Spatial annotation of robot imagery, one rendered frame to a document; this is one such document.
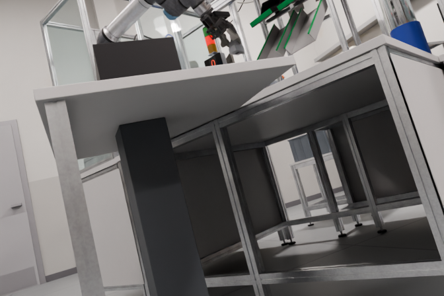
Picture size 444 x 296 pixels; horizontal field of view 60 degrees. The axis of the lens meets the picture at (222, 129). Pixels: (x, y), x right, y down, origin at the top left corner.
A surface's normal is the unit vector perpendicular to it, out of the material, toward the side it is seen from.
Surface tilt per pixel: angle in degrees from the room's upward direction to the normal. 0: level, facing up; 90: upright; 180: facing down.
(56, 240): 90
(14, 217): 90
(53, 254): 90
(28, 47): 90
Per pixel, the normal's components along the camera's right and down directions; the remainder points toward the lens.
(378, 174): -0.65, 0.05
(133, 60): 0.33, -0.24
